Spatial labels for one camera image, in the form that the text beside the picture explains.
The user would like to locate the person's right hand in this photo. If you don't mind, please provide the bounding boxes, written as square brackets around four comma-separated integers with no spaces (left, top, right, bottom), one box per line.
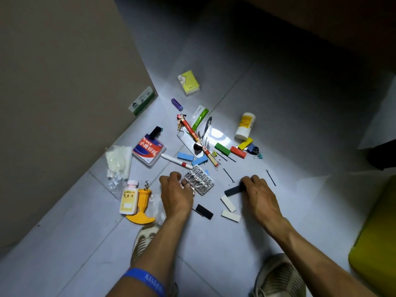
[240,174,284,229]

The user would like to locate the person's left hand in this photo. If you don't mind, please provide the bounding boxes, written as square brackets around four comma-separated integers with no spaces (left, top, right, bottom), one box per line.
[159,171,195,220]

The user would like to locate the black rectangular block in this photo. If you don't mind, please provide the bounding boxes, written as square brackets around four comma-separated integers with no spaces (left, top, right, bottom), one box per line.
[195,204,214,220]
[224,184,247,197]

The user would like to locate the person's right forearm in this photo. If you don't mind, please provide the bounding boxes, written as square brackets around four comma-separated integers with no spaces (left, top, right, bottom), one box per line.
[259,218,376,297]

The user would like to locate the person's left forearm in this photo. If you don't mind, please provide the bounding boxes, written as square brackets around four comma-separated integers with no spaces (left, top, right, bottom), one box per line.
[105,215,191,297]

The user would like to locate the silver pill blister pack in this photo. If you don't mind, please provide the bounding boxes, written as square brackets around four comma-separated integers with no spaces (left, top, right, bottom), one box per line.
[184,165,215,196]

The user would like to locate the white rectangular block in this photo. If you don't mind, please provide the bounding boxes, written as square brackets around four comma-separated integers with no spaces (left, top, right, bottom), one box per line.
[220,195,237,213]
[221,209,241,223]

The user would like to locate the white marker with red tip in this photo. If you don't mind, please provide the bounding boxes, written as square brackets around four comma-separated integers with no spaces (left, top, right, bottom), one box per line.
[160,153,194,170]

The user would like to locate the wooden chopsticks in wrapper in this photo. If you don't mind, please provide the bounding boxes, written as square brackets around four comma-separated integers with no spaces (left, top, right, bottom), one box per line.
[202,145,221,167]

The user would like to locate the clear plastic wrapper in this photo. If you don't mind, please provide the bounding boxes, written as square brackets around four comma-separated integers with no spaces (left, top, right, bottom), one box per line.
[148,193,167,227]

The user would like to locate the green rectangular block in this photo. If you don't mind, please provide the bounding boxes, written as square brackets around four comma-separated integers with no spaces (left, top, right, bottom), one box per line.
[214,142,231,156]

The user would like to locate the shiny metal plate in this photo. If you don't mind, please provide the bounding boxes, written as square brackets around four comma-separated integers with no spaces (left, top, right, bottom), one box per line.
[177,128,203,158]

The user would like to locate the yellow corkscrew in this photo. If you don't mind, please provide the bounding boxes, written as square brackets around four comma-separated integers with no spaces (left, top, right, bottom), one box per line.
[125,181,156,225]

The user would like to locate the red and blue packet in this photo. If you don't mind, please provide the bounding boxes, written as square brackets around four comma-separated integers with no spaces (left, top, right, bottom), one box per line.
[132,135,166,167]

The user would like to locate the red and orange pen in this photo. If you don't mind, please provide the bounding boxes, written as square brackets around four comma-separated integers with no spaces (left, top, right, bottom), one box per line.
[177,114,202,144]

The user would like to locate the white bottle with yellow label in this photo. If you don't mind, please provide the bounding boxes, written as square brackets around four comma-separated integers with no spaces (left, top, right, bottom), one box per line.
[235,112,256,141]

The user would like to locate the white medicine bottle pink cap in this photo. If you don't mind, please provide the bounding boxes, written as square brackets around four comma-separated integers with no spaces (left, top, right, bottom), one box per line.
[119,180,139,215]

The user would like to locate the person's left shoe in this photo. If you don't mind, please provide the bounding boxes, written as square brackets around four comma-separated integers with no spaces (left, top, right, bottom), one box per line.
[130,223,179,297]

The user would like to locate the person's shoe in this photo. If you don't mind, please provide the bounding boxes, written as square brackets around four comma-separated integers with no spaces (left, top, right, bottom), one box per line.
[130,223,179,297]
[248,253,307,297]

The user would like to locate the green pen in clear packet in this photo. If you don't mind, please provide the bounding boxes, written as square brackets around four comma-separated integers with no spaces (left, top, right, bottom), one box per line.
[189,105,210,132]

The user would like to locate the clear bag with white contents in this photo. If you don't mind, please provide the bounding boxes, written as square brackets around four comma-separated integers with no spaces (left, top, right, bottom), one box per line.
[105,145,133,194]

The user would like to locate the green and white box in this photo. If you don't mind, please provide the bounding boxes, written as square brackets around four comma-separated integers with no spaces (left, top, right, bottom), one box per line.
[128,86,156,117]

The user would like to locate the person's right shoe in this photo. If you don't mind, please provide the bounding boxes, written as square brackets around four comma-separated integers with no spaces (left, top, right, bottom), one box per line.
[248,253,307,297]

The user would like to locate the blue wristband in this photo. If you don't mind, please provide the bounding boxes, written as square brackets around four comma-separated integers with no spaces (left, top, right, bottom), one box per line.
[121,267,168,297]

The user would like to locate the yellow-green tissue pack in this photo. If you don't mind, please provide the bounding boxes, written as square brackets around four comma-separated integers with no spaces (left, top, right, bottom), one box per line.
[178,70,200,95]

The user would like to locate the brown cardboard box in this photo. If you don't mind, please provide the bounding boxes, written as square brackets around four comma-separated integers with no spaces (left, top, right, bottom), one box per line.
[213,0,396,73]
[0,0,159,249]

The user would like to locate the yellow-green plastic bin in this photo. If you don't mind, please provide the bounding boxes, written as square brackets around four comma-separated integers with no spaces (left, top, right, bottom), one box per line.
[348,174,396,297]

